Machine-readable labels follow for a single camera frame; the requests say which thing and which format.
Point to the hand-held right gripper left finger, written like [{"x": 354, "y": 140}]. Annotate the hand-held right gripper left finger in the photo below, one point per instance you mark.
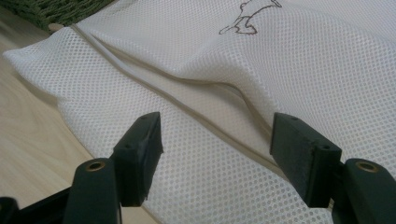
[{"x": 137, "y": 161}]

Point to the green woven basket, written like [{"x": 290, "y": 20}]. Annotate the green woven basket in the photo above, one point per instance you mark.
[{"x": 56, "y": 11}]

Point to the white mesh laundry bag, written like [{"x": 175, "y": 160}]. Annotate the white mesh laundry bag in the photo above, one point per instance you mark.
[{"x": 218, "y": 62}]

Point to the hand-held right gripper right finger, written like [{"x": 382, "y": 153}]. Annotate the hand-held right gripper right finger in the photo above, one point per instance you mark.
[{"x": 305, "y": 161}]

